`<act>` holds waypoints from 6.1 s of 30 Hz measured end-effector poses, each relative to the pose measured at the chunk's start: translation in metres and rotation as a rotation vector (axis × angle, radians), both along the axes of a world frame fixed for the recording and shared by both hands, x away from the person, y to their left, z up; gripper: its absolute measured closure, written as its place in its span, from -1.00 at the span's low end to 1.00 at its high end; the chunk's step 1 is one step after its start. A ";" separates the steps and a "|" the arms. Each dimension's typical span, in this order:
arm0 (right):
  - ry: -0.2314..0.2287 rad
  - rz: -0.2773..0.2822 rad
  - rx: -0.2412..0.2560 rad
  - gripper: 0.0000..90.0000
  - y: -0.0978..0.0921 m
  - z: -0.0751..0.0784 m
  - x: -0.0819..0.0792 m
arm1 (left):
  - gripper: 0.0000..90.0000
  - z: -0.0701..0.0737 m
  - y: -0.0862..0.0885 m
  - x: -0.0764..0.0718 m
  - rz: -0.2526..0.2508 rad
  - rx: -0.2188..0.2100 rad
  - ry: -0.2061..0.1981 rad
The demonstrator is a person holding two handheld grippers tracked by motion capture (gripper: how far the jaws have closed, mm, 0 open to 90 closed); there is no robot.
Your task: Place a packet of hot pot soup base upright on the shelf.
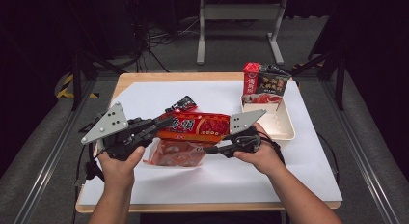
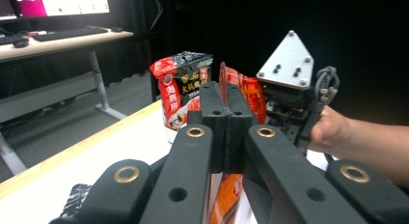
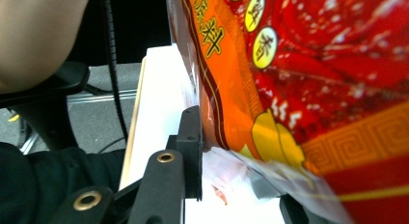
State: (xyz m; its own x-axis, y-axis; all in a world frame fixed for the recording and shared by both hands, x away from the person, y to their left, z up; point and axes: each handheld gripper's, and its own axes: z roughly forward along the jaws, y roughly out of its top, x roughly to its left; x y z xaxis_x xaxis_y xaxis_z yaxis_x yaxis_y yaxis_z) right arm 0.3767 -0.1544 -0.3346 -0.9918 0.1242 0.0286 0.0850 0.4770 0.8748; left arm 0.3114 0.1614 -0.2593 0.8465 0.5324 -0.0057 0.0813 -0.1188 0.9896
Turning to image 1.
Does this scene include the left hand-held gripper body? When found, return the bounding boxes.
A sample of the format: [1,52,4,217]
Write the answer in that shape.
[80,101,162,162]

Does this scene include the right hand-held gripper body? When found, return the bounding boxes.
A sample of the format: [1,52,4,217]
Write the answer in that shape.
[224,108,267,158]

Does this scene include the orange snack packet red header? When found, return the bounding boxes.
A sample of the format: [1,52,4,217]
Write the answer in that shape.
[143,110,232,168]

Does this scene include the white plastic box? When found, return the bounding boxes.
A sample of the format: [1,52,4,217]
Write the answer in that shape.
[240,88,296,142]

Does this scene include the large red and black packet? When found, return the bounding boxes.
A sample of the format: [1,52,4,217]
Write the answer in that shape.
[242,62,292,106]

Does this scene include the person's right hand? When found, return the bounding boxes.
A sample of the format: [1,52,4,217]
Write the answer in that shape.
[232,122,286,178]

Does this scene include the person's left hand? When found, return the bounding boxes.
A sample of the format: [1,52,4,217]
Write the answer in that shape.
[96,146,147,190]

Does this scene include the small black and red packet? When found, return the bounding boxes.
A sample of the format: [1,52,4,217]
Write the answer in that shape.
[164,95,199,114]

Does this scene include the white paper sheet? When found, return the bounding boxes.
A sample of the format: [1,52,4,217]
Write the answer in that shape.
[78,80,343,207]

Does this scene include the black metal stand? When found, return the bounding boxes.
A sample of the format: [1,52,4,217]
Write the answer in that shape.
[68,11,127,112]
[290,11,350,111]

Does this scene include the yellow and black floor tape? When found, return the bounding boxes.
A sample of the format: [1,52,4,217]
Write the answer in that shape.
[56,73,99,99]

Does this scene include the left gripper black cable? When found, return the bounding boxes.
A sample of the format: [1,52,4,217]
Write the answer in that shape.
[74,143,107,188]

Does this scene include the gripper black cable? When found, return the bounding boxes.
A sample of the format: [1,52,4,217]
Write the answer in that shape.
[74,143,107,188]
[259,132,340,186]

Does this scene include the aluminium floor rail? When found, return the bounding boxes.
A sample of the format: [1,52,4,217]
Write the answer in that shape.
[320,79,403,224]
[12,79,98,224]

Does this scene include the black floor cables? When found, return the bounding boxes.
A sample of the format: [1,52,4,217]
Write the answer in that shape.
[126,11,202,73]

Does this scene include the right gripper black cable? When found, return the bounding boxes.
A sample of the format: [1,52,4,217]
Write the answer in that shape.
[259,132,340,186]

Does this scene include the white metal stand frame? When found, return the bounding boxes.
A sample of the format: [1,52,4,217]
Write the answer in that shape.
[196,0,288,66]

